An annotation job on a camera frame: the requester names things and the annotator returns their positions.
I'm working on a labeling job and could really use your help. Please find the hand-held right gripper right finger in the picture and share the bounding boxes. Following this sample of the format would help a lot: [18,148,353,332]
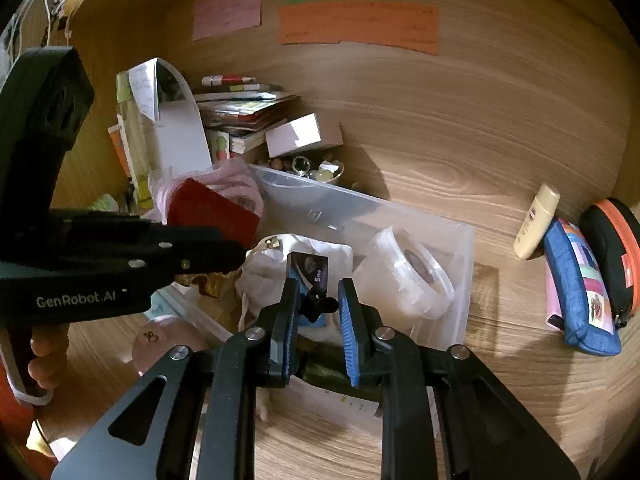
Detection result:
[337,277,581,480]

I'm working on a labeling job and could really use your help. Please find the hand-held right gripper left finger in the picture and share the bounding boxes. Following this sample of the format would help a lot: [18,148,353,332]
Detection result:
[50,277,302,480]

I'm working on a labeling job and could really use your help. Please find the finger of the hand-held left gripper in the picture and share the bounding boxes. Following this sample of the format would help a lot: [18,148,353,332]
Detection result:
[150,221,227,249]
[150,240,250,287]

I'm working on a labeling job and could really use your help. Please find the red pouch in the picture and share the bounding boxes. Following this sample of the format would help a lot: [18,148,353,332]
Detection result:
[167,177,261,247]

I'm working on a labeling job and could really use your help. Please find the dark purple card packet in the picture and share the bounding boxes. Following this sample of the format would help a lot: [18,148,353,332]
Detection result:
[287,252,338,327]

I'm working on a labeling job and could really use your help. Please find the tape roll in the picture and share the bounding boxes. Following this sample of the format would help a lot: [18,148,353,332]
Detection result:
[352,226,456,320]

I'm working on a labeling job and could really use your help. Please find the clear plastic storage box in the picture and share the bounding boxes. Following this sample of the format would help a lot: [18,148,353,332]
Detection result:
[145,162,476,441]

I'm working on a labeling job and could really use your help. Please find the wooden desktop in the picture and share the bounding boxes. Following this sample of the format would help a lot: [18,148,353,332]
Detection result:
[30,130,637,480]

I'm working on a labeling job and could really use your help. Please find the person's left hand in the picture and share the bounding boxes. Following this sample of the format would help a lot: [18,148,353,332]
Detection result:
[27,324,70,392]

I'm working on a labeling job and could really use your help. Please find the white paper sheet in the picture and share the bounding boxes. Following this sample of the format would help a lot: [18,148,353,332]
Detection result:
[287,375,381,420]

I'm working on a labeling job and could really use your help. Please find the green and white tube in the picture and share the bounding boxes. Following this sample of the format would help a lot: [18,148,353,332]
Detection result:
[87,194,121,213]

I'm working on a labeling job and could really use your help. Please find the yellow-green folder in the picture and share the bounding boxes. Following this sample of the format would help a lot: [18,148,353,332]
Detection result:
[116,71,156,211]

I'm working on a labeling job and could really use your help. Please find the pink round case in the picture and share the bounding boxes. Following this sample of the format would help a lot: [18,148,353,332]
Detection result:
[131,315,210,377]

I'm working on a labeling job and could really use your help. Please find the white file holder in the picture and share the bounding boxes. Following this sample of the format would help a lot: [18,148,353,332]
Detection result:
[150,57,213,177]

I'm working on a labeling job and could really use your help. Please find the orange book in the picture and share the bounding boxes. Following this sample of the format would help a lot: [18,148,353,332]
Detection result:
[107,125,133,178]

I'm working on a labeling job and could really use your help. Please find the bowl of beads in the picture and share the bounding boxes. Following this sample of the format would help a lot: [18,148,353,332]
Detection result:
[260,155,346,186]

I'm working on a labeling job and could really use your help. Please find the stack of books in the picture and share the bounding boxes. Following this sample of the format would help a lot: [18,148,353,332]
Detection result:
[192,75,302,157]

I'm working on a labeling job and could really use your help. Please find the small white cardboard box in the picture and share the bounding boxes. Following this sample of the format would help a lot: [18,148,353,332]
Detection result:
[265,113,345,159]

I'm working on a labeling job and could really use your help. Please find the white paper note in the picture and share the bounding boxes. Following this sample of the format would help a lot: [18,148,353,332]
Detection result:
[128,58,163,122]

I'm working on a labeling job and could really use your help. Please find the red and white pen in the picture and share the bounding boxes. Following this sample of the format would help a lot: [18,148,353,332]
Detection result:
[202,75,256,87]

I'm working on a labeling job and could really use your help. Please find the cream lotion tube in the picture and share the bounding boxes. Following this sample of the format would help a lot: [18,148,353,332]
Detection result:
[513,184,562,261]

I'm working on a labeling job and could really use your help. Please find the pink sticky note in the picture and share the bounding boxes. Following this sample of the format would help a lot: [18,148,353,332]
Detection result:
[191,0,263,42]

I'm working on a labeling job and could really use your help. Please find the blue patchwork pencil case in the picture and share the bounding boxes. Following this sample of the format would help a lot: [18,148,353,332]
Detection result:
[544,217,622,357]

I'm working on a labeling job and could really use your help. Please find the orange sticky note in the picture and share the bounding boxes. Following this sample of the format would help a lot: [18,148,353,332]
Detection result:
[277,1,441,56]

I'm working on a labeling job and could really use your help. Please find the black and orange zip case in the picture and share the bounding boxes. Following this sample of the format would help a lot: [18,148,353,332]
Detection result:
[580,198,640,331]

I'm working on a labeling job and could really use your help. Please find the white cables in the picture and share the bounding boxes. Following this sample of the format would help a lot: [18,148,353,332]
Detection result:
[10,0,76,47]

